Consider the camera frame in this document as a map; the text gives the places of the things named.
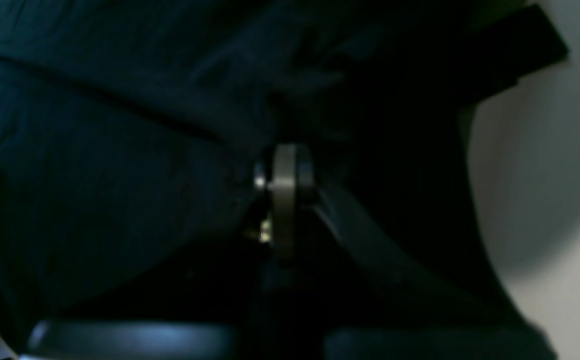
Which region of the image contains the black graphic t-shirt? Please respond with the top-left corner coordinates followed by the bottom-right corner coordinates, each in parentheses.
top-left (0, 0), bottom-right (569, 360)

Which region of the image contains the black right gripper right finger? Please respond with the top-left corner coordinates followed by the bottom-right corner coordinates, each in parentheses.
top-left (297, 147), bottom-right (557, 360)

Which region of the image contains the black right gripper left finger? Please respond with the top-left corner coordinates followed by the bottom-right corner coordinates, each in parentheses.
top-left (21, 144), bottom-right (298, 360)

